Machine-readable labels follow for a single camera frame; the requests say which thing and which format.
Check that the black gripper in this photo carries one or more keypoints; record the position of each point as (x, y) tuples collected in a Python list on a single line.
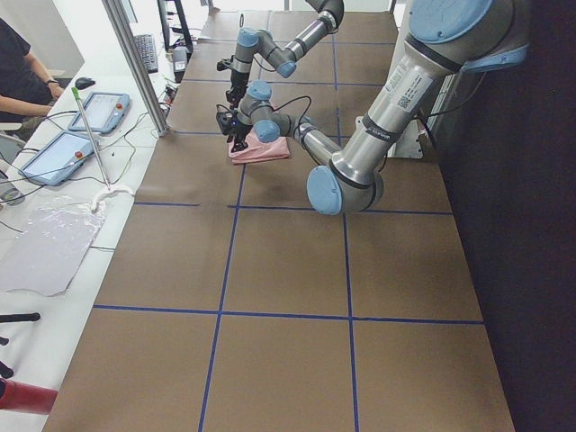
[(238, 130), (235, 81)]

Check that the pink Snoopy t-shirt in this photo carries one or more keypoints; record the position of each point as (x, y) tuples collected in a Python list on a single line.
[(258, 151)]

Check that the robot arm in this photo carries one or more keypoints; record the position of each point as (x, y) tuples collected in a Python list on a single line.
[(444, 38), (282, 59)]

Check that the black keyboard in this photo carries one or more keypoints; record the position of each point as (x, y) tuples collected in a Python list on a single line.
[(146, 47)]

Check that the far blue teach pendant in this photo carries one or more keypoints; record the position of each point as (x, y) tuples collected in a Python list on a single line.
[(105, 111)]

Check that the blue teach pendant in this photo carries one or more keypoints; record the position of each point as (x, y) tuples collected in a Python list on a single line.
[(105, 111), (58, 160)]

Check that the black computer mouse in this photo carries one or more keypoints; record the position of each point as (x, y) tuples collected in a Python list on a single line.
[(84, 82)]

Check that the metal rod green tip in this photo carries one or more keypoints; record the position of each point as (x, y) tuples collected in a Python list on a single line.
[(91, 136)]

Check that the near blue teach pendant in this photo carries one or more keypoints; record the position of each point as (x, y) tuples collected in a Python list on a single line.
[(58, 160)]

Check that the seated person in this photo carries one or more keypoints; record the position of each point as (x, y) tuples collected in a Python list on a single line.
[(27, 87)]

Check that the clear plastic bag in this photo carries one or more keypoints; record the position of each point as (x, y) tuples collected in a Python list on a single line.
[(45, 257)]

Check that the red cylinder bottle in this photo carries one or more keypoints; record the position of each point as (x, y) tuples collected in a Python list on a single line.
[(26, 398)]

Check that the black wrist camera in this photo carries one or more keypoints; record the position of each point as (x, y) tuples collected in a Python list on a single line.
[(225, 63), (226, 122)]

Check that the aluminium frame post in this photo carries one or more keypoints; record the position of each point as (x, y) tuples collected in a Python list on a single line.
[(122, 30)]

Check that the black camera tripod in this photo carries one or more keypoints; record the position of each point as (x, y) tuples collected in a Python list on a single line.
[(7, 371)]

